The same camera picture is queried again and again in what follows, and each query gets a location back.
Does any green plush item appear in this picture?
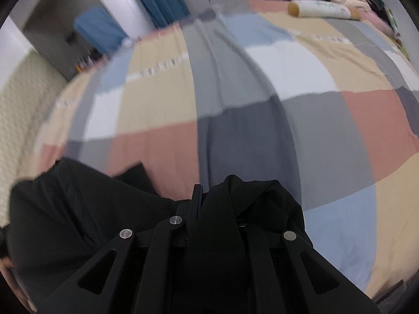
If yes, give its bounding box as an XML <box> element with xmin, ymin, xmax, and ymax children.
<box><xmin>388</xmin><ymin>8</ymin><xmax>411</xmax><ymax>60</ymax></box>

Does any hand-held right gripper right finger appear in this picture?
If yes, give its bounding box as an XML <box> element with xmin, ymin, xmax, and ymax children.
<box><xmin>245</xmin><ymin>230</ymin><xmax>382</xmax><ymax>314</ymax></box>

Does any patchwork bed blanket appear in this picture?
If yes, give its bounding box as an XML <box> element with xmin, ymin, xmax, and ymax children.
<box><xmin>33</xmin><ymin>0</ymin><xmax>419</xmax><ymax>301</ymax></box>

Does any pink cloth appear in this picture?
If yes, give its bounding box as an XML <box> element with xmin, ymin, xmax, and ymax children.
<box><xmin>357</xmin><ymin>8</ymin><xmax>393</xmax><ymax>34</ymax></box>

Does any cluster of cosmetic bottles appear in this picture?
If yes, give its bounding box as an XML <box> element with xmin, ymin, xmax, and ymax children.
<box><xmin>74</xmin><ymin>54</ymin><xmax>105</xmax><ymax>72</ymax></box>

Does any grey built-in cabinet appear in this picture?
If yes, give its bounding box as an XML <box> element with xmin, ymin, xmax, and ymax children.
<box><xmin>23</xmin><ymin>0</ymin><xmax>131</xmax><ymax>82</ymax></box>

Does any person's left forearm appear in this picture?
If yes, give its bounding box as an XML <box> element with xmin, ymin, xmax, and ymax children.
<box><xmin>0</xmin><ymin>257</ymin><xmax>36</xmax><ymax>314</ymax></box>

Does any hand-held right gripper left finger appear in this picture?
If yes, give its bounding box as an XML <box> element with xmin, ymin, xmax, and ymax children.
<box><xmin>36</xmin><ymin>184</ymin><xmax>203</xmax><ymax>314</ymax></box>

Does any blue chair cover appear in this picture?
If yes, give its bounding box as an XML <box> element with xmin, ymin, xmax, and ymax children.
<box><xmin>74</xmin><ymin>7</ymin><xmax>128</xmax><ymax>55</ymax></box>

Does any cream quilted headboard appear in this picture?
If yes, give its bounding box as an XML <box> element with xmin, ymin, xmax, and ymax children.
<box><xmin>0</xmin><ymin>51</ymin><xmax>71</xmax><ymax>229</ymax></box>

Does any black puffer jacket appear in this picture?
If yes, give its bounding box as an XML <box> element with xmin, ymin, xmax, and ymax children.
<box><xmin>3</xmin><ymin>157</ymin><xmax>315</xmax><ymax>314</ymax></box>

